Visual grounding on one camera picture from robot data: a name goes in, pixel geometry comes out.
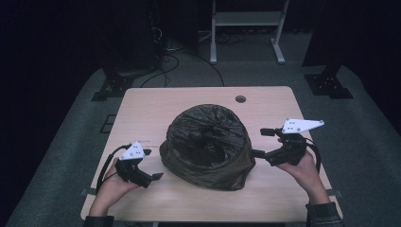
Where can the black stand base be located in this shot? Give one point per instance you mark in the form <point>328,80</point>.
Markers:
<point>327,85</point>
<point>113,86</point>

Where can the black plastic garbage bag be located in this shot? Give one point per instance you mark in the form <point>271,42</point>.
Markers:
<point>205,138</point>

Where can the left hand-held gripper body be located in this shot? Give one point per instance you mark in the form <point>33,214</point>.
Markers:
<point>130,171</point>

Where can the dark floor outlet panel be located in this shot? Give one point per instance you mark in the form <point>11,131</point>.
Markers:
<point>108,123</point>

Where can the round table grommet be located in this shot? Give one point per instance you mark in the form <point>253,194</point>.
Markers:
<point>240,99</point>

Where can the person's left hand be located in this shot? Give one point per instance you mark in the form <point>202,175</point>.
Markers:
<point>108,192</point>

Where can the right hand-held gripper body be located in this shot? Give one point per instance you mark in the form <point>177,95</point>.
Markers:
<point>291,151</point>

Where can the grey tape strip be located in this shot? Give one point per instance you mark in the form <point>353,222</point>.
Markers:
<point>335,193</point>
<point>88,191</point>

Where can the person's right hand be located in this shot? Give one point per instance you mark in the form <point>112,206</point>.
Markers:
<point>307,176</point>

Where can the white metal stand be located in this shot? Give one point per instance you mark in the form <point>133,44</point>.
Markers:
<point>247,18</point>

